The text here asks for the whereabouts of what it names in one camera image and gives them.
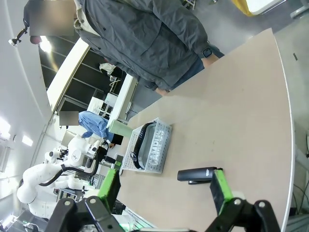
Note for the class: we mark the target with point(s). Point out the bystander in black top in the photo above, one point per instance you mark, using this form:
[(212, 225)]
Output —
[(117, 139)]

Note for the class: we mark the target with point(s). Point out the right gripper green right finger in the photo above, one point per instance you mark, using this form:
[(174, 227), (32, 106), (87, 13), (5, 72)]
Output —
[(220, 191)]

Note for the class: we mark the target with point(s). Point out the person's right hand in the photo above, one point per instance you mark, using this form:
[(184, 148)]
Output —
[(162, 91)]

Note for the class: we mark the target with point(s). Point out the camera on black mount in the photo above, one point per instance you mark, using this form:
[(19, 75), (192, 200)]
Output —
[(18, 36)]

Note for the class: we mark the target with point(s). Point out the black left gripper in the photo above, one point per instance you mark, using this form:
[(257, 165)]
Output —
[(102, 151)]

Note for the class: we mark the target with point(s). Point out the grey pouch with black zipper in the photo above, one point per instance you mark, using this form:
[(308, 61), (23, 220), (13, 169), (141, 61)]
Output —
[(147, 147)]

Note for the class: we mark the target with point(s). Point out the yellow high-visibility vest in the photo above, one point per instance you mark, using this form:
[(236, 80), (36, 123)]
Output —
[(243, 6)]

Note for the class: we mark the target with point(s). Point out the person's blue jeans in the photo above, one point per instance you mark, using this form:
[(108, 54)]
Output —
[(190, 71)]

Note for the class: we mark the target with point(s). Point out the person's grey jacket torso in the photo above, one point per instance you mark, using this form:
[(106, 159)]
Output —
[(144, 36)]

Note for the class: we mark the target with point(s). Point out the person's left forearm grey sleeve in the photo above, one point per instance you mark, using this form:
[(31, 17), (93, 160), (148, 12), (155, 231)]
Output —
[(199, 33)]

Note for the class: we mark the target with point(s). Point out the bystander in blue coat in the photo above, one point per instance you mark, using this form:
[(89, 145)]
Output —
[(93, 124)]

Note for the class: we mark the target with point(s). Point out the white desk with cloth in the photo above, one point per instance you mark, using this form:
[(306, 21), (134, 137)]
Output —
[(124, 96)]

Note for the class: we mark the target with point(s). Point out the large white desk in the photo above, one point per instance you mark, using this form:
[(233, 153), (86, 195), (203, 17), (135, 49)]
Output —
[(270, 5)]

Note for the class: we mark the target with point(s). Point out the person's right forearm grey sleeve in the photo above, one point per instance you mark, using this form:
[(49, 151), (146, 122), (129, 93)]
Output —
[(152, 81)]

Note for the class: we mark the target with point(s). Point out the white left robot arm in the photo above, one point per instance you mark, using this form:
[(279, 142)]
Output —
[(46, 178)]

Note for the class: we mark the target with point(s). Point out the pale green plastic cup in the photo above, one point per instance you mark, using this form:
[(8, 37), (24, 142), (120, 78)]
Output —
[(118, 129)]

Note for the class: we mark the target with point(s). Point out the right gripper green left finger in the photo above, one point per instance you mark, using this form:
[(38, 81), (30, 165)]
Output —
[(108, 191)]

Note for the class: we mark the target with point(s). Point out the black handheld electric device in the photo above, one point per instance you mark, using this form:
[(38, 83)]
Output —
[(194, 174)]

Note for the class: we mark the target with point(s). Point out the white perforated plastic basket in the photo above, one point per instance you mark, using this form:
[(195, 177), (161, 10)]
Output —
[(160, 147)]

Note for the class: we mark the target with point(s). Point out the black smartwatch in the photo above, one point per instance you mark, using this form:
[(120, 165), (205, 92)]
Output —
[(207, 52)]

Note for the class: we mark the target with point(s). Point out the person's left hand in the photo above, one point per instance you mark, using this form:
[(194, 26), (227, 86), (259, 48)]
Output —
[(209, 62)]

